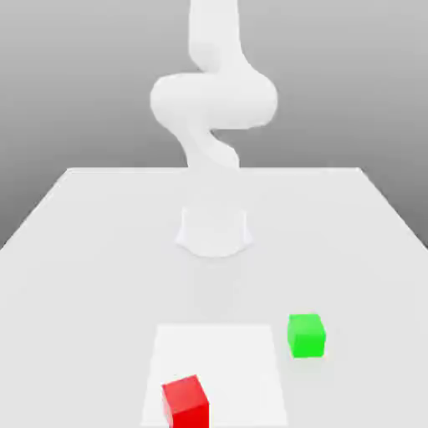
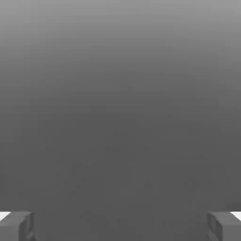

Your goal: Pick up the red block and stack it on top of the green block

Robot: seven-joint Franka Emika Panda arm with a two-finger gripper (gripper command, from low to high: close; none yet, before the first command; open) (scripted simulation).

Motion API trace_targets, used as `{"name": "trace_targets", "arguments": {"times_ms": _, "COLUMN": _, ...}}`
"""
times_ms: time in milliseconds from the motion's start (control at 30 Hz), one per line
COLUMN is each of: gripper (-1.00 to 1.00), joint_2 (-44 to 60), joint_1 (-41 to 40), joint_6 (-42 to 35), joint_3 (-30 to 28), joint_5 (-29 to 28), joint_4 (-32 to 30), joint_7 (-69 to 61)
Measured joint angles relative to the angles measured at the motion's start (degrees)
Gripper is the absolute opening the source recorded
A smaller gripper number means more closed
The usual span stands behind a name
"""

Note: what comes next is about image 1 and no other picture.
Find small green cube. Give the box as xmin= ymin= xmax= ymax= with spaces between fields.
xmin=287 ymin=313 xmax=327 ymax=359

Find small red cube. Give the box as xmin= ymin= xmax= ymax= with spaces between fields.
xmin=160 ymin=374 xmax=211 ymax=428

